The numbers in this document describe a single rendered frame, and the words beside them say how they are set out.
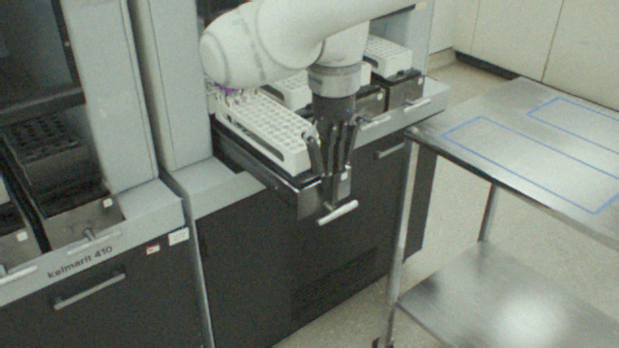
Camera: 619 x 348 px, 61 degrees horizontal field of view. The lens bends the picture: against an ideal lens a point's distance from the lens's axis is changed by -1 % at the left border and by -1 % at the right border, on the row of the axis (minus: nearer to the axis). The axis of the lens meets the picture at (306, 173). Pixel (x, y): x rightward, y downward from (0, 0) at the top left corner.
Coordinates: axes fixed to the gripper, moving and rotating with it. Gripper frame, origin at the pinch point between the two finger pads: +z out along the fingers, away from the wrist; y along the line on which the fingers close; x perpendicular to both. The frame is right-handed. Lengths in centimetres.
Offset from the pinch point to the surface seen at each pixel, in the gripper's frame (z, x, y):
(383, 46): -6, -33, -47
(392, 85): -0.8, -22.9, -40.1
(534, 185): -2.0, 25.4, -28.1
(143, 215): 6.7, -22.2, 29.5
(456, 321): 52, 14, -34
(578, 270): 80, 14, -110
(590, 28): 34, -58, -229
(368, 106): 2.2, -22.3, -31.2
